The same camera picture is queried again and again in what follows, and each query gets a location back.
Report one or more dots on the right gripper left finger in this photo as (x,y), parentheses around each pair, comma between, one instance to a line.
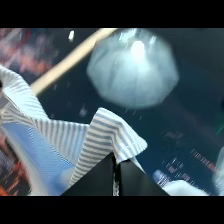
(96,180)

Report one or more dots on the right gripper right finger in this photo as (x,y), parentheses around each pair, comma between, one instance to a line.
(138,181)

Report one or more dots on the blue white striped shirt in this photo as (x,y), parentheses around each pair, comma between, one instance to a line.
(56,143)

